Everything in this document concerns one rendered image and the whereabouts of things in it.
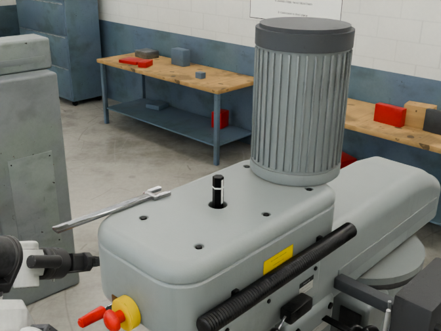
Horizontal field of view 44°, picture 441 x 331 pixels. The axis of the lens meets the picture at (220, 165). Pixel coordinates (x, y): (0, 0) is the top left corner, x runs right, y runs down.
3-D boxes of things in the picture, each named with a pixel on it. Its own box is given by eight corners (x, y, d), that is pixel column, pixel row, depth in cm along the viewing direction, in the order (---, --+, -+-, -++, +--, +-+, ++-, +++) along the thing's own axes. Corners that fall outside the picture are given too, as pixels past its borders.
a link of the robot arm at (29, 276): (37, 287, 152) (4, 289, 142) (37, 248, 155) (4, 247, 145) (67, 284, 147) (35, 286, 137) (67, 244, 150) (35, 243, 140)
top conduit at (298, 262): (210, 341, 87) (210, 324, 85) (191, 330, 89) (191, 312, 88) (356, 239, 117) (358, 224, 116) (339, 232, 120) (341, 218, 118)
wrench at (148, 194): (60, 236, 93) (60, 232, 93) (49, 228, 96) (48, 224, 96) (170, 195, 109) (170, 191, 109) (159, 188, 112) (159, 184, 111)
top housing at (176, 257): (181, 360, 89) (180, 278, 83) (89, 293, 105) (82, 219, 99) (337, 251, 120) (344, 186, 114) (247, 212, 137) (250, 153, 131)
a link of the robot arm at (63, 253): (62, 282, 164) (32, 283, 153) (62, 249, 166) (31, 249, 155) (95, 278, 158) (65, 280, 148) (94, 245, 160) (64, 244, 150)
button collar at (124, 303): (132, 337, 94) (131, 308, 91) (111, 321, 97) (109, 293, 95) (142, 331, 95) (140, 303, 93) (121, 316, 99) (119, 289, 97)
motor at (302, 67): (305, 196, 109) (318, 34, 97) (231, 168, 122) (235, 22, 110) (356, 168, 123) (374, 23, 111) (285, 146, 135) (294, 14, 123)
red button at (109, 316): (115, 338, 92) (113, 319, 90) (101, 328, 94) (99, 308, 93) (130, 329, 94) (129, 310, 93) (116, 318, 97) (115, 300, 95)
